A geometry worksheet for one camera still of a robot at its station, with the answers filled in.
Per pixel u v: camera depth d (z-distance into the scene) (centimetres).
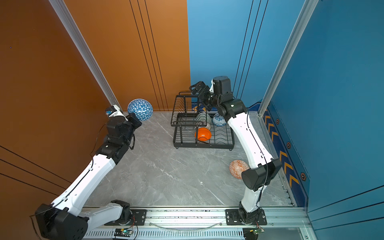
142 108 76
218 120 112
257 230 70
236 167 89
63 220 37
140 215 74
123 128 53
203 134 99
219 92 54
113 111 61
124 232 71
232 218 72
